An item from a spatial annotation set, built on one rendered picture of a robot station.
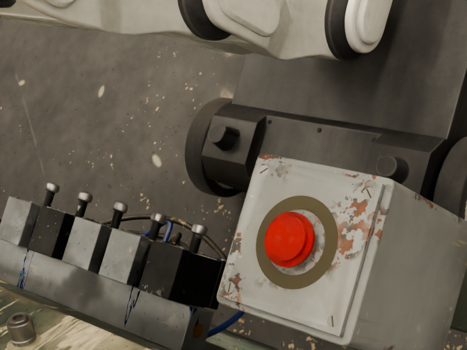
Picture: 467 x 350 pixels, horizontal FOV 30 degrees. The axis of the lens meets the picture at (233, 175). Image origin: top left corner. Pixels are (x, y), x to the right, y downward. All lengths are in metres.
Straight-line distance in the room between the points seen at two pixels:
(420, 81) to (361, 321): 0.93
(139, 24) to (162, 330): 0.38
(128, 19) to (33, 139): 1.27
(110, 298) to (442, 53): 0.76
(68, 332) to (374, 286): 0.38
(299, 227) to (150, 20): 0.55
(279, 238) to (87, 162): 1.56
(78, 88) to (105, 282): 1.30
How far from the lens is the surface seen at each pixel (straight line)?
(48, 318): 0.92
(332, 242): 0.61
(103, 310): 0.99
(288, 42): 1.34
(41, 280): 1.07
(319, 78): 1.59
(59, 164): 2.22
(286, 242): 0.61
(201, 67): 1.99
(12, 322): 0.87
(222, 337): 1.57
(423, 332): 0.70
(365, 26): 1.42
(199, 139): 1.67
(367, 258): 0.60
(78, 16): 0.99
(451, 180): 1.39
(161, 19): 1.12
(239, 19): 1.16
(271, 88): 1.64
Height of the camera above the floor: 1.46
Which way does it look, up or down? 52 degrees down
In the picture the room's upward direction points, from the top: 67 degrees counter-clockwise
